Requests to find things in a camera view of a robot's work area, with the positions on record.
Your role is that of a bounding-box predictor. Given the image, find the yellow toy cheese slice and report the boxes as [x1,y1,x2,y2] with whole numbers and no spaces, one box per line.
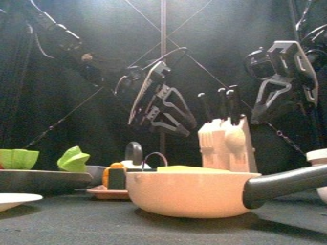
[156,164,230,175]

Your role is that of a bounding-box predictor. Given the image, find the orange toy sushi black band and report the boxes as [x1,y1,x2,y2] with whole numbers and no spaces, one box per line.
[101,161,127,191]

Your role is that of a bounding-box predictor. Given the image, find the small gray bowl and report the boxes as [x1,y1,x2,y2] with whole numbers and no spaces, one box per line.
[85,164,107,187]

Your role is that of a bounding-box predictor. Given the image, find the green pepper toy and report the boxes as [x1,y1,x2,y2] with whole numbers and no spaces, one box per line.
[55,145,91,173]

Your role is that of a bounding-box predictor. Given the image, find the small pink plate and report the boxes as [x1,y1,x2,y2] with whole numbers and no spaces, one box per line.
[85,184,131,201]

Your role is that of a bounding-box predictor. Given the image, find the gray flat tray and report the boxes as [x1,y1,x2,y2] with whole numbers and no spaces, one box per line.
[0,168,94,194]

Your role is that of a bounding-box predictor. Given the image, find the white plate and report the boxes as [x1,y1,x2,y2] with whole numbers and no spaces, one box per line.
[0,192,43,213]

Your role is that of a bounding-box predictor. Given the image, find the black handled toy knife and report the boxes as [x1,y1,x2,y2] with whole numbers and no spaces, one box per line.
[224,89,238,126]
[217,87,229,121]
[228,84,246,123]
[196,92,214,124]

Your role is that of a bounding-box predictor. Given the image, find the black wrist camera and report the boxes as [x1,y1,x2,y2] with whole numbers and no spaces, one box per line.
[244,47,276,80]

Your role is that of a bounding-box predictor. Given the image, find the thin wire loop handle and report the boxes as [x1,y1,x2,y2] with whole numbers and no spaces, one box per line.
[141,151,169,168]

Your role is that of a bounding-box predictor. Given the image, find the white kettle with black handle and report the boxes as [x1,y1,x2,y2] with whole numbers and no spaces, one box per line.
[119,141,153,172]

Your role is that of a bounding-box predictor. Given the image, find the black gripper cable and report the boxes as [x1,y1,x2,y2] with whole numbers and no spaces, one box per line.
[142,46,189,71]

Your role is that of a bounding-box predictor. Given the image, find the thin diagonal brace wire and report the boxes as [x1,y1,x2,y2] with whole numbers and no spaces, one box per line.
[122,0,309,156]
[23,0,214,149]

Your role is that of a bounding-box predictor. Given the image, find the white pan with black handle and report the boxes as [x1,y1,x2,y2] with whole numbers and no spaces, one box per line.
[125,164,327,220]

